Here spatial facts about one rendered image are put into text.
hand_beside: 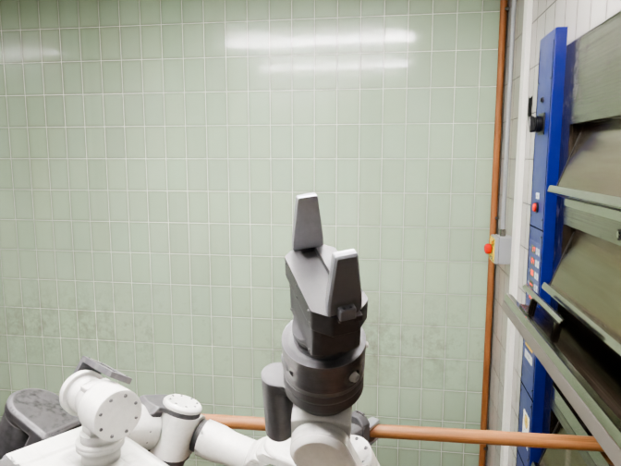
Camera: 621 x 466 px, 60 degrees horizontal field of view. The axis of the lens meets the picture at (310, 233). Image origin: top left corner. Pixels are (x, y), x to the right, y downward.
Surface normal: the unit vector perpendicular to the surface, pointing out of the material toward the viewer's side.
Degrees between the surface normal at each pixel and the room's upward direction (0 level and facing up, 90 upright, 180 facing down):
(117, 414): 90
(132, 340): 90
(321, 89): 90
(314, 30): 90
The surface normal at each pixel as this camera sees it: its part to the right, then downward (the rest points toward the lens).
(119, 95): -0.15, 0.14
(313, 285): -0.01, -0.85
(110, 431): 0.73, 0.10
